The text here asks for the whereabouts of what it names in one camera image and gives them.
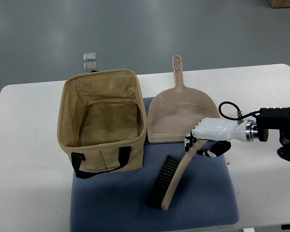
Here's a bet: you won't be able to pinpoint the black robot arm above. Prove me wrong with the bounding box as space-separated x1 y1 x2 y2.
218 101 290 162

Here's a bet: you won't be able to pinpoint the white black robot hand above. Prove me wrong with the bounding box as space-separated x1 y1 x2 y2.
184 118 258 158

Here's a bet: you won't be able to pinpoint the silver floor plate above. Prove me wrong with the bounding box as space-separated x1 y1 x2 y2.
83 52 96 61
84 61 97 72

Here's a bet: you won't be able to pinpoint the yellow fabric bag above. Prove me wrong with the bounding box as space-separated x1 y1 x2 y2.
57 69 147 179

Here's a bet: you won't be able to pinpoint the lower silver floor plate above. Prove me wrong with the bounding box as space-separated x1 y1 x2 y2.
84 61 97 72

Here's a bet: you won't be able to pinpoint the blue seat cushion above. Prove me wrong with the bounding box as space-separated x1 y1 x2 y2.
70 97 240 232

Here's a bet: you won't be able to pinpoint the pink hand broom black bristles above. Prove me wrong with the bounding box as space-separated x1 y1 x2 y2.
146 140 207 211

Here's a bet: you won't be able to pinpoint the cardboard box corner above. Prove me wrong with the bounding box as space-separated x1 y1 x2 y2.
268 0 290 8

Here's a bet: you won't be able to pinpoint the upper silver floor plate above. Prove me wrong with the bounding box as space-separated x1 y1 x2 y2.
83 52 96 61

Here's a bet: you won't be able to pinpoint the pink plastic dustpan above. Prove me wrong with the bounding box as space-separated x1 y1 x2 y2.
147 56 219 143

